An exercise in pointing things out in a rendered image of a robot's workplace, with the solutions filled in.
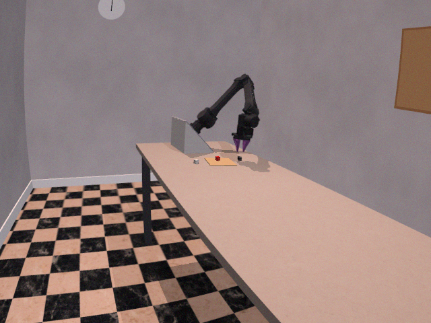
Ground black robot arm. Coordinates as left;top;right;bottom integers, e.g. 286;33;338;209
190;74;260;139

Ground tan mat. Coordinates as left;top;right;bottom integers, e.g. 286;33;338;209
205;158;237;166

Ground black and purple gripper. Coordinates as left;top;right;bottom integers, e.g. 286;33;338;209
232;133;250;152

